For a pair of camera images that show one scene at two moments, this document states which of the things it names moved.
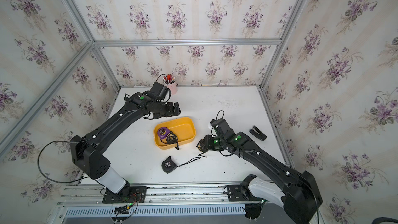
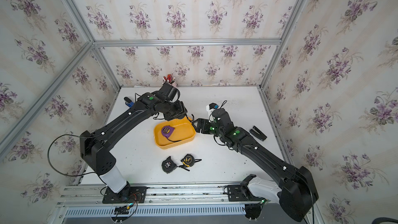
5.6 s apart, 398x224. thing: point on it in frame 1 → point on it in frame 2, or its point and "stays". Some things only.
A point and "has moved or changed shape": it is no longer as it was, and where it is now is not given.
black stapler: x=260 y=135 stays
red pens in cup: x=169 y=79 stays
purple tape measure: x=162 y=131 has moved or changed shape
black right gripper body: x=213 y=143 → x=208 y=128
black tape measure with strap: x=168 y=165 stays
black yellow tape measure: x=201 y=148 → x=188 y=161
